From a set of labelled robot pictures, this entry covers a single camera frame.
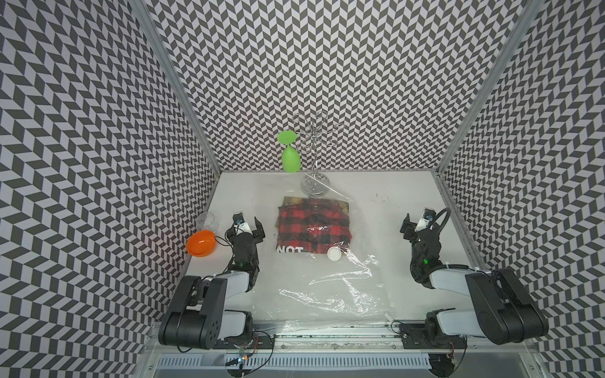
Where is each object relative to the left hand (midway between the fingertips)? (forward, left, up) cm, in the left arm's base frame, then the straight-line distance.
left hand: (245, 221), depth 88 cm
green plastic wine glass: (+22, -17, +11) cm, 30 cm away
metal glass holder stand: (+25, -27, -9) cm, 38 cm away
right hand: (0, -66, 0) cm, 66 cm away
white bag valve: (-11, -34, -6) cm, 36 cm away
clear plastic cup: (+5, +19, -8) cm, 21 cm away
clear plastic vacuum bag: (-17, -31, -8) cm, 36 cm away
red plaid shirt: (-1, -26, -4) cm, 26 cm away
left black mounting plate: (-38, -11, -9) cm, 41 cm away
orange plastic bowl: (-6, +18, -7) cm, 20 cm away
